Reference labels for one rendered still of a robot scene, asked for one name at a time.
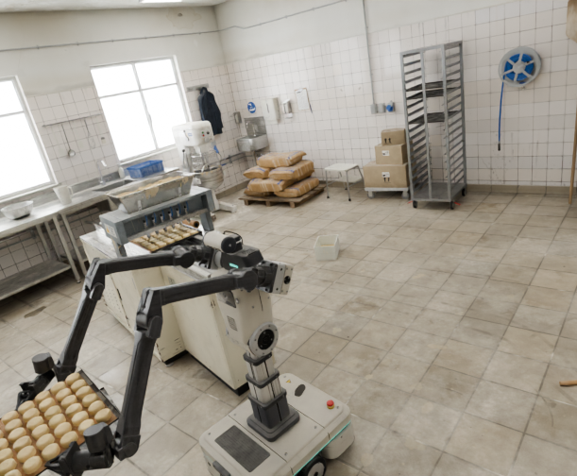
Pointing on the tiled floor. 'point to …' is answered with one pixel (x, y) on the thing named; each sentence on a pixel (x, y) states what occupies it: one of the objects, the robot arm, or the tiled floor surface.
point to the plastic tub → (327, 247)
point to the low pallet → (283, 197)
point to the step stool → (344, 176)
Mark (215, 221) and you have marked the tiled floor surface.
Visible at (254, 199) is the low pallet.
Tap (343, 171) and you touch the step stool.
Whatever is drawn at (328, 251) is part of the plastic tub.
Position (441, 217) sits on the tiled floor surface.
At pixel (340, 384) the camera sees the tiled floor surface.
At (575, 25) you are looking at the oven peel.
